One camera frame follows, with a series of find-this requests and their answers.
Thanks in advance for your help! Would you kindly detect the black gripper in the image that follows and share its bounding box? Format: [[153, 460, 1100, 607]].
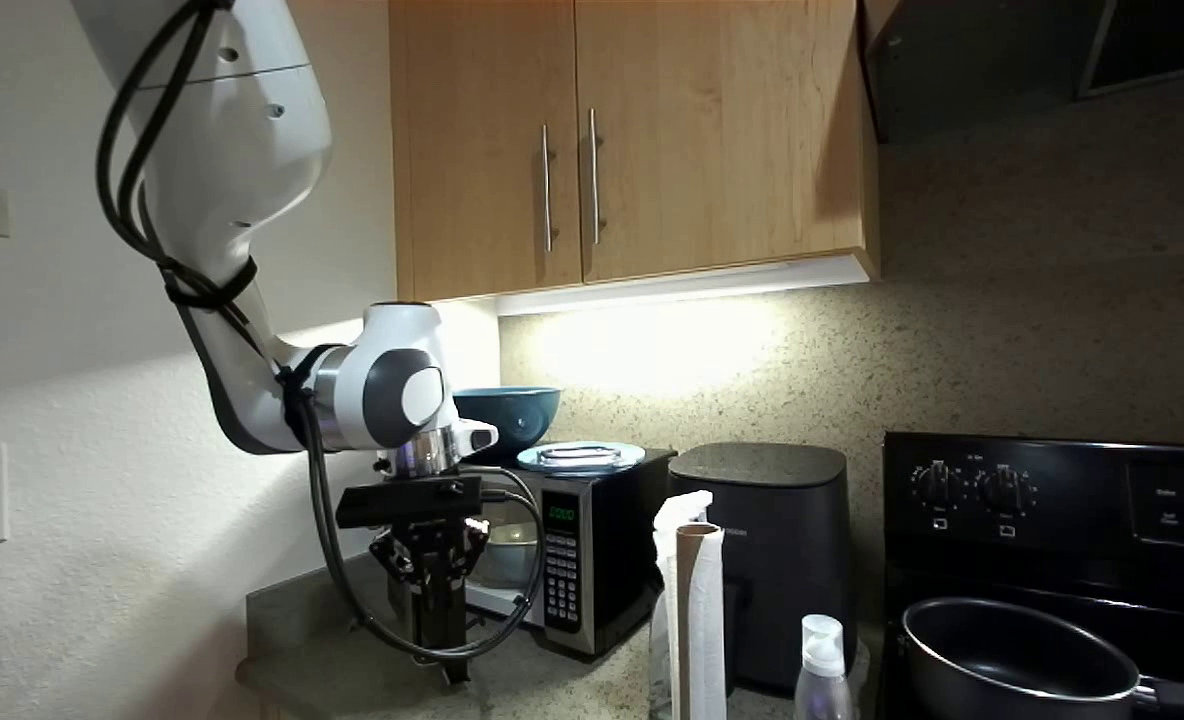
[[398, 526, 479, 687]]

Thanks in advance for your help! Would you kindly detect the black steel microwave oven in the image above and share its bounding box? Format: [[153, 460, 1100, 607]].
[[406, 449, 677, 664]]

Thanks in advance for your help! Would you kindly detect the white plate with lid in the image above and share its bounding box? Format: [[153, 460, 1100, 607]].
[[515, 436, 651, 480]]

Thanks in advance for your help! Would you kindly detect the large blue bowl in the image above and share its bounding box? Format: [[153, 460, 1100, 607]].
[[450, 383, 562, 470]]

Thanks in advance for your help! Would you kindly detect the paper towel roll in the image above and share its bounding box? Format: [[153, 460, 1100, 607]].
[[648, 489, 732, 720]]

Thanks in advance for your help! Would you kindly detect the black air fryer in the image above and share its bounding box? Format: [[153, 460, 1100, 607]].
[[662, 441, 853, 699]]

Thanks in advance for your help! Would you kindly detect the small white capped bottle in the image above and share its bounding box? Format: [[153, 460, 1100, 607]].
[[792, 611, 856, 720]]

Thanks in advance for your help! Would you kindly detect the under cabinet light strip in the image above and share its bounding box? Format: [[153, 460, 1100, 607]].
[[490, 253, 874, 319]]

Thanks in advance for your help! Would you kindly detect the dark cooking pot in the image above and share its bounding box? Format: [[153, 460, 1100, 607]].
[[895, 591, 1184, 720]]

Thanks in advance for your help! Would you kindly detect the black electric stove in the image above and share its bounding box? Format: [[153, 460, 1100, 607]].
[[874, 430, 1184, 720]]

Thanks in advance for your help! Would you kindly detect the dark range hood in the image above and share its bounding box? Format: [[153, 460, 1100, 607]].
[[860, 0, 1184, 150]]

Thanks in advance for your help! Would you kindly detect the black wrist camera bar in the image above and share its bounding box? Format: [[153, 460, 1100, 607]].
[[335, 472, 490, 536]]

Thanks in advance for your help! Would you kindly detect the black cable bundle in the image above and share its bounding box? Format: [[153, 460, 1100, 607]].
[[92, 0, 543, 671]]

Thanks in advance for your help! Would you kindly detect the steel cabinet handle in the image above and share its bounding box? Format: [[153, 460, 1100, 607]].
[[534, 126, 562, 261], [581, 105, 607, 249]]

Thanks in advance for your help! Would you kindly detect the wooden wall cabinet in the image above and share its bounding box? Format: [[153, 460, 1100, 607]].
[[384, 0, 883, 306]]

